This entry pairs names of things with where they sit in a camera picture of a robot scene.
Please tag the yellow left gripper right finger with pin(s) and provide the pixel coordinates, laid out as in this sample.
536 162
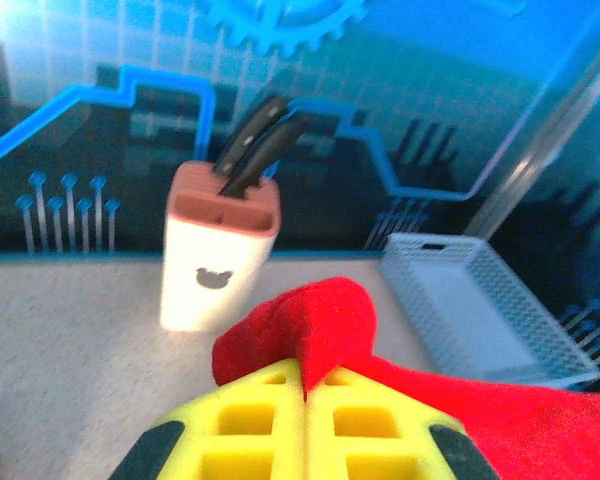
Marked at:
320 440

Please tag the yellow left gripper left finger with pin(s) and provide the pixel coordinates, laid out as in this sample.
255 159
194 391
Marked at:
290 440

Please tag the red t-shirt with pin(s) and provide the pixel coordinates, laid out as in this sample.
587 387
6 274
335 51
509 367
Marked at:
530 430

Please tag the white perforated plastic basket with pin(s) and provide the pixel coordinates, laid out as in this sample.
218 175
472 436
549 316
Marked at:
455 310

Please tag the white knife block brown top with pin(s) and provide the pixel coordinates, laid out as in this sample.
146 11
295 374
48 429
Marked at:
215 250

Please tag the aluminium corner post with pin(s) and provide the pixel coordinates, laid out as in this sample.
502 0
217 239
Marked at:
530 160

